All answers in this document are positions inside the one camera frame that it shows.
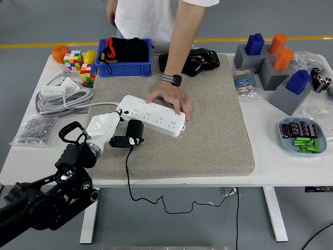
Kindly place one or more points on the person's left hand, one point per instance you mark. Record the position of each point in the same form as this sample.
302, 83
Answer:
171, 95

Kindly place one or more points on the person's right hand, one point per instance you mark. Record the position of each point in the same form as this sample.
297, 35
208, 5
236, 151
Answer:
112, 11

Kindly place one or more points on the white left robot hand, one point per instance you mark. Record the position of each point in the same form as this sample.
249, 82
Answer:
102, 127

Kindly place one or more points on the white power strip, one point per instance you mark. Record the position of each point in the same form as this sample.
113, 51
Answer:
156, 118

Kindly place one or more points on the black plug adapter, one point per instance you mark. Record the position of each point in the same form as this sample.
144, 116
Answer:
135, 127

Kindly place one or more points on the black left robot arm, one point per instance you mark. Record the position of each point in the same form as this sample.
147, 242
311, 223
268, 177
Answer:
31, 205

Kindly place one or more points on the person's left forearm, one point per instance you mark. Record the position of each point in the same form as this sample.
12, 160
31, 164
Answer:
180, 47

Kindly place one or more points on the black wristwatch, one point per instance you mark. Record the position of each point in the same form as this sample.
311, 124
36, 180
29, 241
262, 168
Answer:
175, 80

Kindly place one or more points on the person's torso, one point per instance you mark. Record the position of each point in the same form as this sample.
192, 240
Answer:
145, 20

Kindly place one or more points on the black fabric bundle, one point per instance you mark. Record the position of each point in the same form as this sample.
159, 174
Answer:
135, 50

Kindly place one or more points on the black mechanical device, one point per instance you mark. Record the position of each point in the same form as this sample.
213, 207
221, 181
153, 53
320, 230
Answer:
205, 62

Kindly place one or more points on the yellow lemon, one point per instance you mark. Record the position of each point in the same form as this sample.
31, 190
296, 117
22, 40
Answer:
89, 56

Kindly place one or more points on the blue plastic bin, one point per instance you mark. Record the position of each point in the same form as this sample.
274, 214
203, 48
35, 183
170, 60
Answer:
125, 69

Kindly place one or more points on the grey-brown mat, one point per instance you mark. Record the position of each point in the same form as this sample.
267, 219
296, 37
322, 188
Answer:
208, 135

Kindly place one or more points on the multicolour puzzle cube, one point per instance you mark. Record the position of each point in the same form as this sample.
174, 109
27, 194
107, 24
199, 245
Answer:
88, 74
73, 60

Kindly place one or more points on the white rectangular box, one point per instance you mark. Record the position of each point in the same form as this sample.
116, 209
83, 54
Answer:
53, 91

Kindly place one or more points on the orange fruit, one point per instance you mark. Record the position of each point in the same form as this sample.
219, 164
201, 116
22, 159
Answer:
59, 53

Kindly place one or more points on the clear bag of metal nuts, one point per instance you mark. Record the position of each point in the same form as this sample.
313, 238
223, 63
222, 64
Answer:
31, 130

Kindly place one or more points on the clear bag of resistors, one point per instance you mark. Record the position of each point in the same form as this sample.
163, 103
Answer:
244, 83

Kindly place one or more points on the grey block holder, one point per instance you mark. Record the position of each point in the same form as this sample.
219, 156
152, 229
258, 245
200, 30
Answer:
270, 78
283, 100
242, 61

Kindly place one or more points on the white table leg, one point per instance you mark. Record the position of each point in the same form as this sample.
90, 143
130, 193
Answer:
89, 221
275, 216

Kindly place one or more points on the blue block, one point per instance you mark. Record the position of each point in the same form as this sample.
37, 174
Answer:
255, 45
297, 82

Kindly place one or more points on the orange cylinder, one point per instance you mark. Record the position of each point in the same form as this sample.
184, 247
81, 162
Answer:
278, 44
283, 60

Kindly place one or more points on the pale blue plate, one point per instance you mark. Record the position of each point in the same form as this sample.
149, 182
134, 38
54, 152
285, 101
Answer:
286, 145

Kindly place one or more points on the green battery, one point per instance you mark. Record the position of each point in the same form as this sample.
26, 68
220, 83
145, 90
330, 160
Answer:
316, 143
300, 143
308, 151
310, 143
301, 140

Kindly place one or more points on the clear plastic bag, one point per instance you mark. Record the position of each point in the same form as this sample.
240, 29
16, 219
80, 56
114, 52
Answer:
316, 112
307, 58

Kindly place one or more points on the black table control panel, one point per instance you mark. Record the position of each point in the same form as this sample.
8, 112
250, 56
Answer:
317, 189

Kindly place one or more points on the silver bracket under table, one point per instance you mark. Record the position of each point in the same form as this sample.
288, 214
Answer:
229, 192

